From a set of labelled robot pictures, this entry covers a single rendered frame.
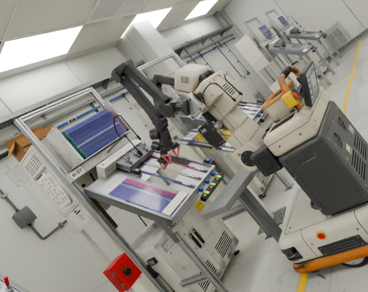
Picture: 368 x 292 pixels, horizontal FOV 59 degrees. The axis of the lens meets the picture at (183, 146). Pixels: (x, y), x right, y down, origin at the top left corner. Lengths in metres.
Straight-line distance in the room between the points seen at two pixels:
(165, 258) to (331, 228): 1.11
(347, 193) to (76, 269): 2.91
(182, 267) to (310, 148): 1.28
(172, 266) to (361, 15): 8.14
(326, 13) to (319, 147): 8.01
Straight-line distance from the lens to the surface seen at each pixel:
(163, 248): 2.36
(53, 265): 3.77
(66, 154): 2.53
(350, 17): 9.47
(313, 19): 9.55
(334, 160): 1.64
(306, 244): 1.90
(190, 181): 2.38
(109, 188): 2.38
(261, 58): 6.70
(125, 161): 2.54
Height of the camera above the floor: 1.11
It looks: 2 degrees down
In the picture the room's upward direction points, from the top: 40 degrees counter-clockwise
